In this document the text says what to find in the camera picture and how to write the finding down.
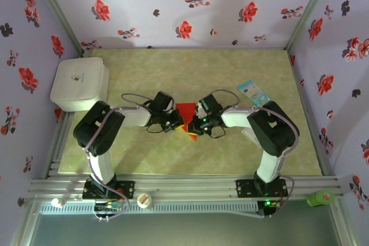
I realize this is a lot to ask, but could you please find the red paper sheet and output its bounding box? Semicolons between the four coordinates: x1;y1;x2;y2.
175;103;204;142

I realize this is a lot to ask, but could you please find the clear plastic bag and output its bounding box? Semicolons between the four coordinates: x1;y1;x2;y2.
241;127;260;146

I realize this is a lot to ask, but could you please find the blue snack packet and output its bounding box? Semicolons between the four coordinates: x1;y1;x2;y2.
236;80;274;107

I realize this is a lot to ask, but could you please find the white jar with red label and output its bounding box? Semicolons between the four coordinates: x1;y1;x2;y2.
136;193;153;209

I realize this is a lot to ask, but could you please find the white plastic container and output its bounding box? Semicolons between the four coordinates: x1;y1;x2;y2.
50;57;111;113

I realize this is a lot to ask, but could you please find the green plastic cup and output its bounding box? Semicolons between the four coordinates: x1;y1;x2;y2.
305;188;336;207

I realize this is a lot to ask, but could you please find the grey right arm cable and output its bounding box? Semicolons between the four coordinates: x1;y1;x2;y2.
210;89;300;218

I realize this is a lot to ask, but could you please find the aluminium mounting rail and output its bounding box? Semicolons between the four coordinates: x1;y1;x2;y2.
28;174;355;200

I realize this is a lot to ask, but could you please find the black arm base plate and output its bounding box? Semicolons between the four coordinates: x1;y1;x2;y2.
235;179;288;198
82;180;135;200

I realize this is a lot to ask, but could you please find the grey slotted cable duct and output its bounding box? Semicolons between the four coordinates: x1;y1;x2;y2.
39;202;259;215

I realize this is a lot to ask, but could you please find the small circuit board with wires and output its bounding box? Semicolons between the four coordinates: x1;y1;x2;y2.
263;199;282;209
93;201;125;214

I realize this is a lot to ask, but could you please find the aluminium corner post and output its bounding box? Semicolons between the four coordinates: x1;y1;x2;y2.
284;0;338;51
27;0;87;58

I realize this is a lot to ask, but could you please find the aluminium lower frame bar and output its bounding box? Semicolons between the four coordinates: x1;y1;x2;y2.
10;198;41;246
330;199;357;246

